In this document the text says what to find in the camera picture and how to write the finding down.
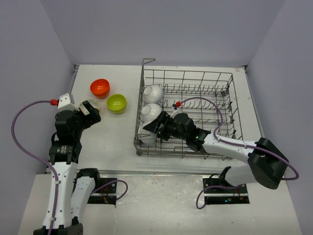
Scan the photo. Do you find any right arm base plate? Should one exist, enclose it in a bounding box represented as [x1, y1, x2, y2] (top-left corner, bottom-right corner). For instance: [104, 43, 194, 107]
[203, 185, 250, 205]

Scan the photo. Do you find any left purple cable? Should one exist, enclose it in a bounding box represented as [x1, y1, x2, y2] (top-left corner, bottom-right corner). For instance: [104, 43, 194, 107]
[11, 97, 129, 235]

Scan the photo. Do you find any white bowl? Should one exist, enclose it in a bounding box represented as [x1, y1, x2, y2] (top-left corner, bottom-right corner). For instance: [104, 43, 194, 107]
[143, 85, 164, 104]
[141, 103, 162, 122]
[137, 124, 157, 145]

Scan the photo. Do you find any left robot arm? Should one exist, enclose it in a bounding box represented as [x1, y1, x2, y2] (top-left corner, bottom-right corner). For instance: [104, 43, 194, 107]
[33, 101, 102, 235]

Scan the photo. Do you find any orange bowl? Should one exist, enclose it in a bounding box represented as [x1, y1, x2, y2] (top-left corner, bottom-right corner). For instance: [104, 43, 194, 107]
[90, 79, 110, 96]
[93, 86, 111, 99]

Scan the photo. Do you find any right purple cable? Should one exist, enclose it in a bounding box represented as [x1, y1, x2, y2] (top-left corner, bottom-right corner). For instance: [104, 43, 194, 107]
[172, 97, 300, 210]

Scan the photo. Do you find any grey wire dish rack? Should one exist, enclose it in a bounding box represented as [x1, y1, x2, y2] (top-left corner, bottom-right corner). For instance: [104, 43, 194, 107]
[134, 58, 243, 160]

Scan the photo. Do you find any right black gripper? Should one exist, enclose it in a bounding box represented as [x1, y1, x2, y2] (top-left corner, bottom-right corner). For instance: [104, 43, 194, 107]
[144, 111, 188, 141]

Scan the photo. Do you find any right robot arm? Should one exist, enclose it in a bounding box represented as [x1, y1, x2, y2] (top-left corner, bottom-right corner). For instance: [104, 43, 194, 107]
[143, 112, 289, 192]

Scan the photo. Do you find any purple cable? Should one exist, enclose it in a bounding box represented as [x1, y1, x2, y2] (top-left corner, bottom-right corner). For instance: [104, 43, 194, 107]
[11, 97, 129, 235]
[172, 97, 300, 210]

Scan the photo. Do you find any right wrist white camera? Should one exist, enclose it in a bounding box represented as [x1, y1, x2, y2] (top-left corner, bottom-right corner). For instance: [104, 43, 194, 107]
[171, 104, 182, 118]

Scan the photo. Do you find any floral patterned bowl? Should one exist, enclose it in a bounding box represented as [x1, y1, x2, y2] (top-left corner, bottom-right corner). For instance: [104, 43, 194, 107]
[87, 99, 101, 111]

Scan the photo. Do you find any white bowl front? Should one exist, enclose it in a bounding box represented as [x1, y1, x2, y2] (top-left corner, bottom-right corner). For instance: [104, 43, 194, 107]
[137, 124, 157, 145]

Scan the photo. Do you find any lime green bowl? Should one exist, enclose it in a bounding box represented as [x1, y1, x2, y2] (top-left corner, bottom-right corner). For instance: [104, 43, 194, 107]
[107, 103, 127, 115]
[107, 94, 127, 106]

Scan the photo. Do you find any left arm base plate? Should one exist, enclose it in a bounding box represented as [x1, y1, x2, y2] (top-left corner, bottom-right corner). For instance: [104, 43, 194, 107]
[88, 177, 117, 205]

